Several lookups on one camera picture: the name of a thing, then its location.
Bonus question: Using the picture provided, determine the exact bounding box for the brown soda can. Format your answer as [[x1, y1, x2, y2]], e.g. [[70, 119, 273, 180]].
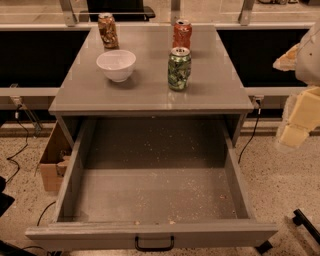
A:
[[98, 13, 119, 49]]

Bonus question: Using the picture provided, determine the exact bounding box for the grey drawer cabinet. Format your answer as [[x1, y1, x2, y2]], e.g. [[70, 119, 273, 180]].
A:
[[48, 23, 255, 148]]

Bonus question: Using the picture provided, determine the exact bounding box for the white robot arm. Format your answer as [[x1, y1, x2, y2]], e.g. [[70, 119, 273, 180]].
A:
[[273, 20, 320, 153]]

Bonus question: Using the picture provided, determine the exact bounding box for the green soda can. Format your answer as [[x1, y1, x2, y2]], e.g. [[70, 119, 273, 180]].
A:
[[168, 47, 191, 91]]

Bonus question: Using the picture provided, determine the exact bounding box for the cardboard box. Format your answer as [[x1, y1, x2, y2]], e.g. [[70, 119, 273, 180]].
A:
[[34, 120, 73, 193]]

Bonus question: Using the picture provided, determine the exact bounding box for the black cable right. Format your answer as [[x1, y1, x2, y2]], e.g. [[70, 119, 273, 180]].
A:
[[237, 98, 262, 165]]

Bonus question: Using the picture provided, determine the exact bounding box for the red soda can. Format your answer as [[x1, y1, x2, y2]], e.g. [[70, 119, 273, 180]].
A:
[[172, 19, 192, 48]]

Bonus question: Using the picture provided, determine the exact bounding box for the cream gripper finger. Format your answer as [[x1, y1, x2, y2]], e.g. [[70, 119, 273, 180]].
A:
[[275, 123, 309, 153]]

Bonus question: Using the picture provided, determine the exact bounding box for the black top drawer handle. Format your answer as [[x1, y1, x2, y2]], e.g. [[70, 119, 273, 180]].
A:
[[134, 236, 175, 252]]

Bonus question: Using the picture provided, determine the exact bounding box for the white ceramic bowl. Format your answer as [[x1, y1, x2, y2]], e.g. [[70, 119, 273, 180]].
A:
[[96, 50, 136, 82]]

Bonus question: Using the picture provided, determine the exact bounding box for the black cable left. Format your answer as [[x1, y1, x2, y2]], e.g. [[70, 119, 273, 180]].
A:
[[5, 103, 31, 185]]

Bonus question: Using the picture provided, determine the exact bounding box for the black floor cable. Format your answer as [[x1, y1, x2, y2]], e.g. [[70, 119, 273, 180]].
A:
[[35, 200, 57, 227]]

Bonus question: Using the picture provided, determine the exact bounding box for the grey top drawer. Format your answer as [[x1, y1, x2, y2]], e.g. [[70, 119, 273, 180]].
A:
[[26, 118, 277, 251]]

